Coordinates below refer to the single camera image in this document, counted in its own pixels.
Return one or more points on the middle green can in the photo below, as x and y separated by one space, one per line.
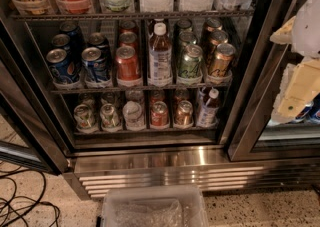
185 38

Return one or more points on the bottom red can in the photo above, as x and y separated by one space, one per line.
159 115

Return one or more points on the gold can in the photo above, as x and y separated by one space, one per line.
214 39
221 62
210 25
183 113

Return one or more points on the front left pepsi can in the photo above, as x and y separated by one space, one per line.
63 69

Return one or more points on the bottom water bottle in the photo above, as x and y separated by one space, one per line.
134 116

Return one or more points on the brown tea bottle white cap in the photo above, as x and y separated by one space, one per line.
160 56

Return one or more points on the rear left pepsi can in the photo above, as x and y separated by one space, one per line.
73 30

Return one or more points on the middle left pepsi can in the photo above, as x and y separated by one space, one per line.
61 41

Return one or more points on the front green can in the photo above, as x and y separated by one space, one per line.
189 68

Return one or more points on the bottom tea bottle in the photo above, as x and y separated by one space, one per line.
208 105

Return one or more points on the rear green can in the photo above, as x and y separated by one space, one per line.
183 25

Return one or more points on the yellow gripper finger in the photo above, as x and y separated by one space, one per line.
284 34
300 84

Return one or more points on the rear gold can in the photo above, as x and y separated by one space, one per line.
210 25

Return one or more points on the bottom gold can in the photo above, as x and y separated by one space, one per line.
183 113

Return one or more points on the steel fridge bottom grille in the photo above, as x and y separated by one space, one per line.
92 174

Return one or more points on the pepsi can behind door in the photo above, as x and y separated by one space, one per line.
301 116

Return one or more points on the left fridge door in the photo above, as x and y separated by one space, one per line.
28 110

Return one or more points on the clear plastic bin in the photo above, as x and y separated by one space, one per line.
161 206

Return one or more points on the middle gold can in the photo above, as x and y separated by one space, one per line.
214 39

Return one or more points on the bottom far left can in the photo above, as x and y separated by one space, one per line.
85 119

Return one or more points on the front gold can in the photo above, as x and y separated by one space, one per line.
221 62

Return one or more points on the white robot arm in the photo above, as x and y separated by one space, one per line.
305 38

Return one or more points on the right fridge glass door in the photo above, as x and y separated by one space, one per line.
254 89

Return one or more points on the red coke can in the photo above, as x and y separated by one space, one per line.
129 40
128 26
128 67

